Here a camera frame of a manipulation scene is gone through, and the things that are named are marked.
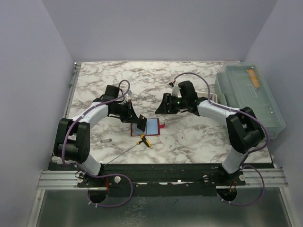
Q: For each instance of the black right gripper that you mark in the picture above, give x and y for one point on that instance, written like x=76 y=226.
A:
x=165 y=109

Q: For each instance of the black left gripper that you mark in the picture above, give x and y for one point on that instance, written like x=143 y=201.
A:
x=130 y=116

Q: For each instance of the white rectangular plastic tray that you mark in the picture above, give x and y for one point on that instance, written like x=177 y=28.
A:
x=212 y=96

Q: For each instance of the black credit card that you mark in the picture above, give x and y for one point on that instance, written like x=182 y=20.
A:
x=141 y=124

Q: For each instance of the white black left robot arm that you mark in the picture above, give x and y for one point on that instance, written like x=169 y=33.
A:
x=72 y=141

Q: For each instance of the clear plastic storage box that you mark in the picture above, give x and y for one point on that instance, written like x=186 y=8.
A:
x=235 y=89

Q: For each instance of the small metal bar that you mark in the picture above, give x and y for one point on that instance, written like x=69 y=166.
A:
x=106 y=140

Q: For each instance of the red card holder wallet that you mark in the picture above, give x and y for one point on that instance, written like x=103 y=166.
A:
x=153 y=127

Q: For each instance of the black aluminium mounting rail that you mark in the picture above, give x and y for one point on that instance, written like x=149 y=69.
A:
x=155 y=180

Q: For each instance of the yellow black T-handle hex key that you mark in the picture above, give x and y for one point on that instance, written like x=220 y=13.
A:
x=142 y=140

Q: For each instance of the orange tool in box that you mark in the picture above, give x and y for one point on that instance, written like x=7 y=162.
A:
x=253 y=78

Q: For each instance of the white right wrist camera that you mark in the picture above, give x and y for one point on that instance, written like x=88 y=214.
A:
x=174 y=89

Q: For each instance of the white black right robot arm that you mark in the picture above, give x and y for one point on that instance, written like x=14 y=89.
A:
x=243 y=131

